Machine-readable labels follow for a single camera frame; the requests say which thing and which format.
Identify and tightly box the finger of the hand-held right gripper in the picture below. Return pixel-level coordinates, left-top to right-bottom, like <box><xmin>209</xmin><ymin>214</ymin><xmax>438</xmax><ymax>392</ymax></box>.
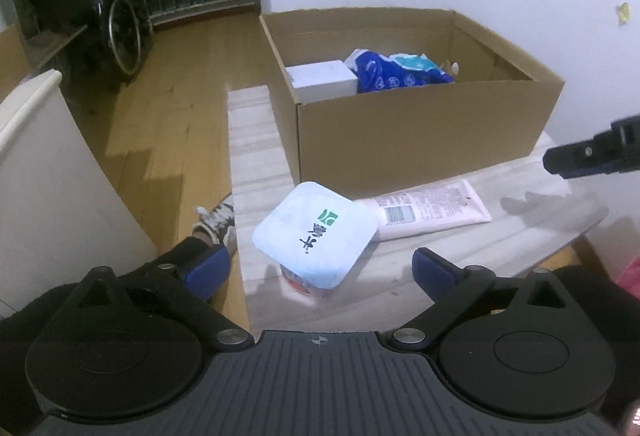
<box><xmin>542</xmin><ymin>115</ymin><xmax>640</xmax><ymax>179</ymax></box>

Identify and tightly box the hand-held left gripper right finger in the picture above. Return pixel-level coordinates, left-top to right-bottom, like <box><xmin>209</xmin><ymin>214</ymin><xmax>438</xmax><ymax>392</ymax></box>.
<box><xmin>388</xmin><ymin>247</ymin><xmax>590</xmax><ymax>352</ymax></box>

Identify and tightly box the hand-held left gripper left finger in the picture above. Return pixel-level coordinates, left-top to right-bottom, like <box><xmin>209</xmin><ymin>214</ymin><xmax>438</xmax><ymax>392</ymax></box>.
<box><xmin>50</xmin><ymin>243</ymin><xmax>256</xmax><ymax>352</ymax></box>

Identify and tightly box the pink lotion tube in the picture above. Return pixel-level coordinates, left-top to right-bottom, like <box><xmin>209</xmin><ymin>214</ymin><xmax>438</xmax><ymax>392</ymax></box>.
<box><xmin>352</xmin><ymin>179</ymin><xmax>492</xmax><ymax>243</ymax></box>

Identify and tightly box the white yogurt cup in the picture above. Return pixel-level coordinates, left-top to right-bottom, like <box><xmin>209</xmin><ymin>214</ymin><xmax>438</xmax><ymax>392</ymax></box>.
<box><xmin>252</xmin><ymin>182</ymin><xmax>378</xmax><ymax>301</ymax></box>

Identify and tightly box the large cardboard box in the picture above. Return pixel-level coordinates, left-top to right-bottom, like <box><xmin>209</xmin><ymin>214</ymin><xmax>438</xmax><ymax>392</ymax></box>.
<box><xmin>259</xmin><ymin>7</ymin><xmax>566</xmax><ymax>199</ymax></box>

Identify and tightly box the blue and teal wipes packet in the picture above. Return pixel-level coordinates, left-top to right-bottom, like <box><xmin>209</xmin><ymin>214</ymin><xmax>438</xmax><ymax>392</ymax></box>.
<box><xmin>344</xmin><ymin>48</ymin><xmax>457</xmax><ymax>94</ymax></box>

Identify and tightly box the white rectangular carton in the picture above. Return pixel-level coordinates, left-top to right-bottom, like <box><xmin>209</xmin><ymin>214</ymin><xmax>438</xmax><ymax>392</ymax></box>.
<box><xmin>286</xmin><ymin>60</ymin><xmax>359</xmax><ymax>104</ymax></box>

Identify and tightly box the grey sneaker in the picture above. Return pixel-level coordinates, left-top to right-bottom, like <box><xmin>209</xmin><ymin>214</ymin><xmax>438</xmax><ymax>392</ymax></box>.
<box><xmin>192</xmin><ymin>202</ymin><xmax>236</xmax><ymax>247</ymax></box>

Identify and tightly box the pink patterned cloth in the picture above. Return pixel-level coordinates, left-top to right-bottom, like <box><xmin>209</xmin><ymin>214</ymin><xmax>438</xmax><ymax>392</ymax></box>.
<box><xmin>615</xmin><ymin>256</ymin><xmax>640</xmax><ymax>303</ymax></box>

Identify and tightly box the white cabinet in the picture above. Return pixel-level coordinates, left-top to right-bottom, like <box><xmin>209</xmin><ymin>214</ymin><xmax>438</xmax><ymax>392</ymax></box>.
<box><xmin>0</xmin><ymin>70</ymin><xmax>158</xmax><ymax>319</ymax></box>

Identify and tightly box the person's dark trouser leg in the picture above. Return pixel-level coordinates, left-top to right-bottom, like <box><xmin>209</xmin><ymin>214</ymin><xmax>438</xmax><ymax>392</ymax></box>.
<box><xmin>0</xmin><ymin>236</ymin><xmax>231</xmax><ymax>422</ymax></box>

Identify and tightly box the small folding table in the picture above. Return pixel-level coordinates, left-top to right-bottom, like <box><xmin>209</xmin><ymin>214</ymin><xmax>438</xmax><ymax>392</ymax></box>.
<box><xmin>25</xmin><ymin>23</ymin><xmax>91</xmax><ymax>72</ymax></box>

